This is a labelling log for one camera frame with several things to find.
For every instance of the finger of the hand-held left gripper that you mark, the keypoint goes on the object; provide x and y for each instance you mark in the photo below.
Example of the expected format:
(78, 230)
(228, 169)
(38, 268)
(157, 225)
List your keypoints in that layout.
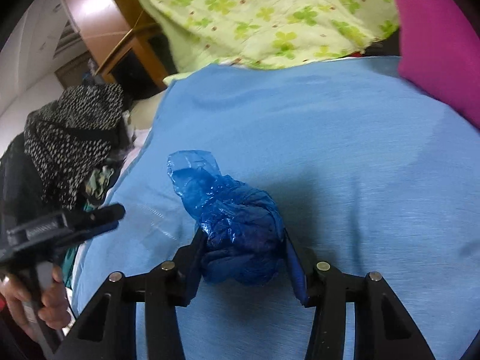
(97, 232)
(101, 215)

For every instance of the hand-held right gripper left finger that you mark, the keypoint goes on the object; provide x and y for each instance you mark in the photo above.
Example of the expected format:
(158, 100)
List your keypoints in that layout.
(195, 270)

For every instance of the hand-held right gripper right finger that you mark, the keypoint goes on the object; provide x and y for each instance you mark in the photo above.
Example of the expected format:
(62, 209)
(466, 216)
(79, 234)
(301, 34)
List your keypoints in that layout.
(296, 270)

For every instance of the blue plastic bag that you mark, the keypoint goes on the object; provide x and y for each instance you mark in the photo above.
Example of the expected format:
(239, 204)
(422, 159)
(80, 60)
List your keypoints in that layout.
(232, 225)

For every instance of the person's left hand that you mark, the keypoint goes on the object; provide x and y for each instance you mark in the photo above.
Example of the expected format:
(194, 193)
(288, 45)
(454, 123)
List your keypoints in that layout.
(52, 307)

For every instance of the green patterned garment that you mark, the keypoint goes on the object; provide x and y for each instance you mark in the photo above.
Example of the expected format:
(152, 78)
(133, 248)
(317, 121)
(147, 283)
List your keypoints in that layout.
(99, 183)

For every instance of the teal cloth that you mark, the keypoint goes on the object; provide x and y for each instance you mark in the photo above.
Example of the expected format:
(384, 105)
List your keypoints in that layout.
(71, 266)

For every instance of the clear plastic blister packaging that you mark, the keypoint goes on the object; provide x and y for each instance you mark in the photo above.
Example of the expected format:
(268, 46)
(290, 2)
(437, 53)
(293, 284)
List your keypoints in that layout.
(153, 221)

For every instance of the pale pink bed sheet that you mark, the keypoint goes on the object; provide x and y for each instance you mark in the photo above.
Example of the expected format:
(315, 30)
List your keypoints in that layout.
(137, 146)

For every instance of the black white-dotted cloth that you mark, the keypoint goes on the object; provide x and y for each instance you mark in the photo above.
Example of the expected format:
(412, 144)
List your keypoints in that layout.
(67, 138)

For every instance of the beige cushion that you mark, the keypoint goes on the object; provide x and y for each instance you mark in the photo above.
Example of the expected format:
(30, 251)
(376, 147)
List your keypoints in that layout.
(146, 112)

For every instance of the light blue towel blanket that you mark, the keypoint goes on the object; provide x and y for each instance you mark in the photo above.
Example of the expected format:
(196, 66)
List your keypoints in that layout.
(337, 157)

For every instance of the green clover print blanket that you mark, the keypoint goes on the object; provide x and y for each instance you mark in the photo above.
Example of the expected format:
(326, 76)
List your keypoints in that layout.
(262, 7)

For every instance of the magenta pillow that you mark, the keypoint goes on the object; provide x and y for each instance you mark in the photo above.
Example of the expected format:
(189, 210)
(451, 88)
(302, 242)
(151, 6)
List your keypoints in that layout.
(431, 37)

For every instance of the brown wooden furniture frame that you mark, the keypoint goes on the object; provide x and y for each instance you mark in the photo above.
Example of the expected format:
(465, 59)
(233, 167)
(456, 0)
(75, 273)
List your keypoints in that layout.
(112, 7)

